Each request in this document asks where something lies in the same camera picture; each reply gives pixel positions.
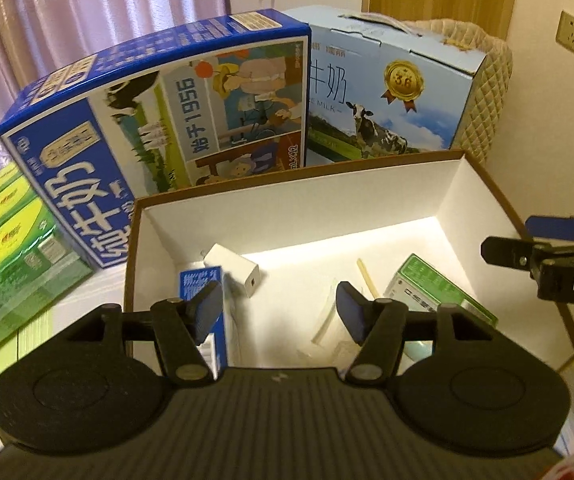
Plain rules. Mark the brown cardboard box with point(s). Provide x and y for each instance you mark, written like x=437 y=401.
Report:
x=317 y=210

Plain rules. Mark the pink curtain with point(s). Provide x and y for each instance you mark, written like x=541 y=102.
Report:
x=67 y=15

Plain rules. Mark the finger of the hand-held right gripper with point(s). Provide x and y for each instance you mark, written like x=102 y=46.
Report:
x=552 y=227
x=509 y=254

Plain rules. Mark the dark blue milk carton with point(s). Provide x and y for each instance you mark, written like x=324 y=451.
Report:
x=132 y=135

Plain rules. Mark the wrapped drinking straw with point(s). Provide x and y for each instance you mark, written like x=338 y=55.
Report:
x=329 y=325

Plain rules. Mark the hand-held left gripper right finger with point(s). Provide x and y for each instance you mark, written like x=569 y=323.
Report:
x=352 y=316

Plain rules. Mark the blue and white box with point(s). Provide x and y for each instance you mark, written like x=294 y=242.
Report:
x=194 y=280

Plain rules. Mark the green and white box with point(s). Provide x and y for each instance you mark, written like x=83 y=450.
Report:
x=427 y=280

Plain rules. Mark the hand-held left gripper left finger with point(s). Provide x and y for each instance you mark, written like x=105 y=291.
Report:
x=207 y=312

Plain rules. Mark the wooden stick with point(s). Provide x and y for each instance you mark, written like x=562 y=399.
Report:
x=369 y=280

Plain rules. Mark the green drink carton pack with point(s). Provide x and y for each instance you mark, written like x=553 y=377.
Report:
x=12 y=255

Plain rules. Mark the quilted beige chair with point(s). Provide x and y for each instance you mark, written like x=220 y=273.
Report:
x=492 y=90

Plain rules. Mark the wall socket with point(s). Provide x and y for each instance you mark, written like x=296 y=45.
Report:
x=571 y=32

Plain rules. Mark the light blue milk carton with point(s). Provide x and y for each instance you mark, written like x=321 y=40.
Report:
x=397 y=95

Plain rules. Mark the white charger adapter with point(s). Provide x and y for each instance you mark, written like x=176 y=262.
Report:
x=232 y=270

